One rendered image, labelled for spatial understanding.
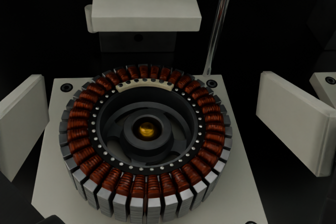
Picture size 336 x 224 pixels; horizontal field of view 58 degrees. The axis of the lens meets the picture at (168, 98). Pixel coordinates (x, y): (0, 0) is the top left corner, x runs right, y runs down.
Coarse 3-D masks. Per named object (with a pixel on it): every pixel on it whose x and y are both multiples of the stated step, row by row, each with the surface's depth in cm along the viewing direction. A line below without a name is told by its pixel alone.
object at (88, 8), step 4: (88, 4) 28; (84, 8) 28; (88, 8) 28; (88, 12) 28; (88, 16) 28; (88, 20) 29; (88, 24) 29; (88, 28) 29; (92, 32) 30; (96, 32) 30
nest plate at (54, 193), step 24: (72, 96) 25; (120, 120) 24; (48, 144) 22; (240, 144) 23; (48, 168) 21; (240, 168) 22; (48, 192) 20; (72, 192) 20; (216, 192) 21; (240, 192) 21; (48, 216) 19; (72, 216) 19; (96, 216) 19; (144, 216) 19; (192, 216) 19; (216, 216) 20; (240, 216) 20; (264, 216) 20
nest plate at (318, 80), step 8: (320, 72) 29; (328, 72) 29; (312, 80) 30; (320, 80) 29; (328, 80) 29; (320, 88) 28; (328, 88) 28; (320, 96) 28; (328, 96) 27; (328, 104) 27
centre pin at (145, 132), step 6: (138, 126) 21; (144, 126) 20; (150, 126) 20; (156, 126) 21; (138, 132) 20; (144, 132) 20; (150, 132) 20; (156, 132) 21; (138, 138) 20; (144, 138) 20; (150, 138) 20
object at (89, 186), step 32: (96, 96) 20; (128, 96) 22; (160, 96) 22; (192, 96) 21; (64, 128) 19; (96, 128) 19; (128, 128) 20; (160, 128) 21; (192, 128) 21; (224, 128) 20; (64, 160) 18; (96, 160) 17; (160, 160) 21; (192, 160) 18; (224, 160) 19; (96, 192) 17; (128, 192) 16; (160, 192) 17; (192, 192) 18
